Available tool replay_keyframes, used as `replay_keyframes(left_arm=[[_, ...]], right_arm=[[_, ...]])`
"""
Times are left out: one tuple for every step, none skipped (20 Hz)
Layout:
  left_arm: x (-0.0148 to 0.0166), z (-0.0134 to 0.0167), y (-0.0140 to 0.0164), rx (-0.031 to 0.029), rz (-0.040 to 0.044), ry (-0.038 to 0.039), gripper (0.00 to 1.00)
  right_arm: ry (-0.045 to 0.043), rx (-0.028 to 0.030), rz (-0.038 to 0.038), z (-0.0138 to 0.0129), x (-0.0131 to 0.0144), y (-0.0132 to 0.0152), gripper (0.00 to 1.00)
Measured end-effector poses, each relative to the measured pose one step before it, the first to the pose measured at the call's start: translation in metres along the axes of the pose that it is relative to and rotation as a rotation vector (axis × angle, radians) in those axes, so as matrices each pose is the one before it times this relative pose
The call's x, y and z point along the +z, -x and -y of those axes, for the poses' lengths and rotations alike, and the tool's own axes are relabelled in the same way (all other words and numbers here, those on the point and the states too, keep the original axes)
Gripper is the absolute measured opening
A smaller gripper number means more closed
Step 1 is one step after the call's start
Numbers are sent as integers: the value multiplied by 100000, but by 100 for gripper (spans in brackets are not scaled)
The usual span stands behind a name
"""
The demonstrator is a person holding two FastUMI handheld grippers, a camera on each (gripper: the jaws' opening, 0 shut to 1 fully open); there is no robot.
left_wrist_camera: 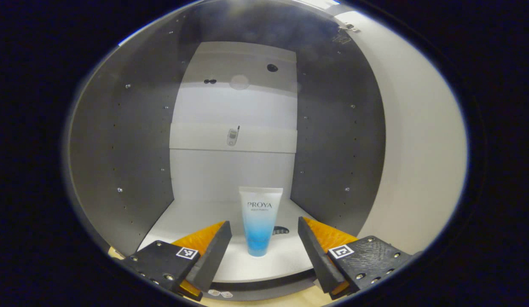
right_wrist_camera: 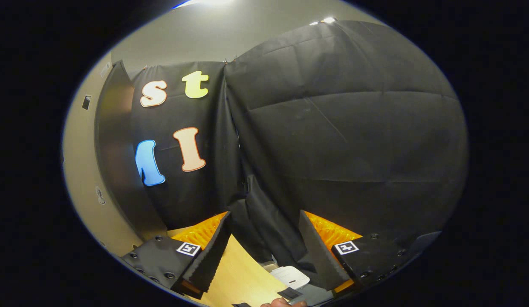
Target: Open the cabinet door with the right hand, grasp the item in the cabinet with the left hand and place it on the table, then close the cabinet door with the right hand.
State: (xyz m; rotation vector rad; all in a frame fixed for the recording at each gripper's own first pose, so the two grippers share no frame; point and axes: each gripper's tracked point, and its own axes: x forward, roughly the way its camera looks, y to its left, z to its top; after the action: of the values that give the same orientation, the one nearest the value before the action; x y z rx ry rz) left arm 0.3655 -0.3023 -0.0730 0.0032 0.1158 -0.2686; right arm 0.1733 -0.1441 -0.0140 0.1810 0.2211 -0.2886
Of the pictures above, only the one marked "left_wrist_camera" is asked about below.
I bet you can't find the grey cabinet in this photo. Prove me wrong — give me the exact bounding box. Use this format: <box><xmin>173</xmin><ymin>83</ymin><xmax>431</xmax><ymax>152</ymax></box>
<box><xmin>64</xmin><ymin>0</ymin><xmax>387</xmax><ymax>301</ymax></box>

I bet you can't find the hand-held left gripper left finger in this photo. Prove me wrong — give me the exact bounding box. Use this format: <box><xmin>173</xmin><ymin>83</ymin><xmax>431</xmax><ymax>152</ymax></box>
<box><xmin>119</xmin><ymin>220</ymin><xmax>233</xmax><ymax>301</ymax></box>

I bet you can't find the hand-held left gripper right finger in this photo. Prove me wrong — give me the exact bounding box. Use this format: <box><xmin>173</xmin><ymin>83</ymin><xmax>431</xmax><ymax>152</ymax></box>
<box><xmin>298</xmin><ymin>216</ymin><xmax>418</xmax><ymax>300</ymax></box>

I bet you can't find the white and blue bottle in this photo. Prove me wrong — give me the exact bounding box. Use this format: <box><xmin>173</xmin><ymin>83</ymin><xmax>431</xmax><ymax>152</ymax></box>
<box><xmin>239</xmin><ymin>186</ymin><xmax>284</xmax><ymax>257</ymax></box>

